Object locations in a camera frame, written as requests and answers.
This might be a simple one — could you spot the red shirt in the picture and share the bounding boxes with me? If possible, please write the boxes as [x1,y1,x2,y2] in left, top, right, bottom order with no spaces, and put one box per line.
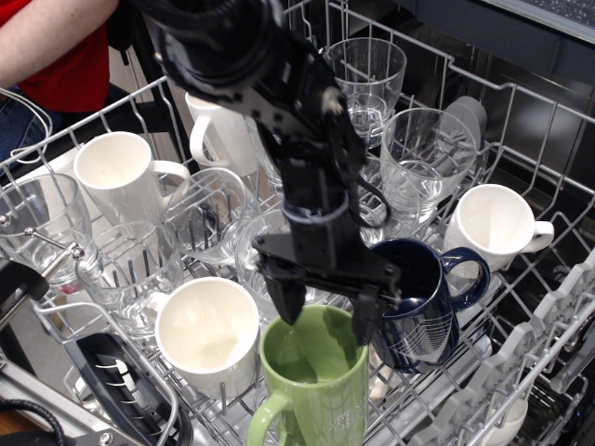
[1,1,110,113]

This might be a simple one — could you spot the tall white mug back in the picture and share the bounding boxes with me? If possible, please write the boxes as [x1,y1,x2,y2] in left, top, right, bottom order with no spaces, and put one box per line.
[185,93,258,177]

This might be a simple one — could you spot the clear glass front left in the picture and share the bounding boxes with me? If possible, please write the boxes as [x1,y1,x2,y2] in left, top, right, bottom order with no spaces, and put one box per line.
[75,221,183,339]

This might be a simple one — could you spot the white mug front left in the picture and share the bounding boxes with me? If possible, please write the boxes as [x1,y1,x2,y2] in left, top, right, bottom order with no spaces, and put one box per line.
[150,277,260,400]

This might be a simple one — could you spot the clear glass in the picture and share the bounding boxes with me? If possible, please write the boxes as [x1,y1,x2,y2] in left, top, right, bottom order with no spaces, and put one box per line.
[358,156,421,246]
[1,174,98,295]
[164,167,260,266]
[75,221,183,339]
[235,209,289,327]
[324,37,407,148]

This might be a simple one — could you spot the clear glass centre right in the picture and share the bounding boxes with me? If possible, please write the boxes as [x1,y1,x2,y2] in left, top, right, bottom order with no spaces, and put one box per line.
[358,156,421,246]

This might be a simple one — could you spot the green ceramic mug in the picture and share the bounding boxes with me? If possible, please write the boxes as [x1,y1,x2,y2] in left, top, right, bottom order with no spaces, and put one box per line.
[245,305,369,445]

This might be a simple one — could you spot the clear glass far left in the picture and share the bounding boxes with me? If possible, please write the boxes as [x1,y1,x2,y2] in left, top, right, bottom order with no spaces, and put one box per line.
[1,174,98,295]

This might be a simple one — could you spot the grey wire dishwasher rack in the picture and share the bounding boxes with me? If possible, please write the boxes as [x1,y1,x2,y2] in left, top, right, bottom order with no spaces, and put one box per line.
[0,0,595,446]

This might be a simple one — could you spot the tall white mug left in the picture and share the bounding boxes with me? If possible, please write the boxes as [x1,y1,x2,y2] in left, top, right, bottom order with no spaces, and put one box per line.
[73,131,190,226]

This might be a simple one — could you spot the clear glass centre front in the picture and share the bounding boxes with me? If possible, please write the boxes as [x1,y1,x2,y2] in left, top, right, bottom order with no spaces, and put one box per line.
[235,209,289,327]

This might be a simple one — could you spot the blue jeans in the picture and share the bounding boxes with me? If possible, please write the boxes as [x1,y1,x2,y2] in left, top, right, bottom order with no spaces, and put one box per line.
[1,85,65,161]

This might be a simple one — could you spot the black rack handle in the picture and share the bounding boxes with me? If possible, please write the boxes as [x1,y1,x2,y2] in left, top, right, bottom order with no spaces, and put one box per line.
[64,333,193,445]

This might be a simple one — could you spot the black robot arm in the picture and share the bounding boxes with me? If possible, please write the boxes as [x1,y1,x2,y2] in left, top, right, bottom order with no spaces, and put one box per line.
[138,1,401,344]

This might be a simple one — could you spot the clear glass right tall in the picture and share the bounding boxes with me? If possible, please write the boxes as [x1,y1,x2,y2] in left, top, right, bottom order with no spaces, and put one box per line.
[380,108,478,223]

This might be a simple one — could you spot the white mug right side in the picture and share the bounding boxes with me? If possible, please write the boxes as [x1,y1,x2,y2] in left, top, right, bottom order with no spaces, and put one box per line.
[442,184,555,273]

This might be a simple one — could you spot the tall white mug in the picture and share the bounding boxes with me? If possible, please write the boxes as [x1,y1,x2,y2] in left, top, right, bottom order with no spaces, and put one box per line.
[185,93,258,177]
[73,131,190,226]

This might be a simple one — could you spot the dark blue ceramic mug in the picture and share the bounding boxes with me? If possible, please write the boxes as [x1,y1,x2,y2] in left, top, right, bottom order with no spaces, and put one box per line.
[372,239,490,374]

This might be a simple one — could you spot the person forearm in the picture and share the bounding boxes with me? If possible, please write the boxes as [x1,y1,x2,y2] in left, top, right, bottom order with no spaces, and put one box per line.
[1,0,118,88]

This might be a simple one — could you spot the clear glass back right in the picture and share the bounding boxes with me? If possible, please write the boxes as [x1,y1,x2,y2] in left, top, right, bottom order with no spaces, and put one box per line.
[324,37,407,148]

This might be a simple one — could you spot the grey plastic tine holder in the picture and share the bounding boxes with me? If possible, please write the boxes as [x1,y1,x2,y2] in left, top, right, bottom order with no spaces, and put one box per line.
[409,254,594,445]

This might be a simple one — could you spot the black clamp with metal screw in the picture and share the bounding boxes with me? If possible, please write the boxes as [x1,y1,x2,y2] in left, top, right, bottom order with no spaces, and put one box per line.
[0,214,86,332]

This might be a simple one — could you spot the clear glass centre left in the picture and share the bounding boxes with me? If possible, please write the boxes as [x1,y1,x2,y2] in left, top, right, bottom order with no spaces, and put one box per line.
[164,167,260,266]

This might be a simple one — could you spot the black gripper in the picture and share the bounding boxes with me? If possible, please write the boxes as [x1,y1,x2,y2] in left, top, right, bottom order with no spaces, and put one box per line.
[252,191,401,346]

